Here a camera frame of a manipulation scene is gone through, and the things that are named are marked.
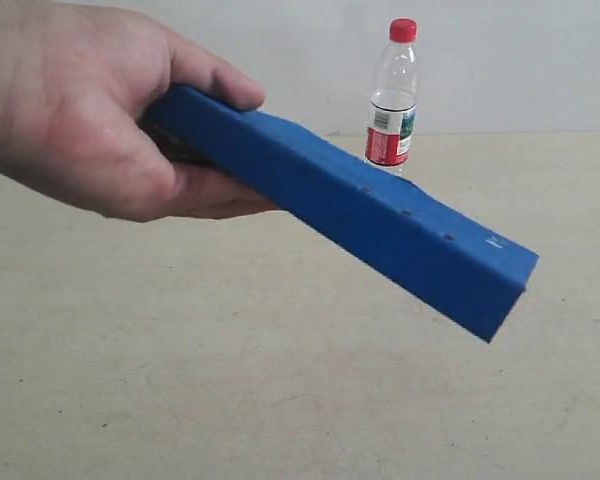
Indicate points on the person's bare hand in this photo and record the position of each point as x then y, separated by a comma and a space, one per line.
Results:
74, 81

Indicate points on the clear plastic water bottle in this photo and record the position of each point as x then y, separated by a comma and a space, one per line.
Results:
393, 100

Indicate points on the blue ring binder notebook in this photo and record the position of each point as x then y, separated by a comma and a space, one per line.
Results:
467, 272

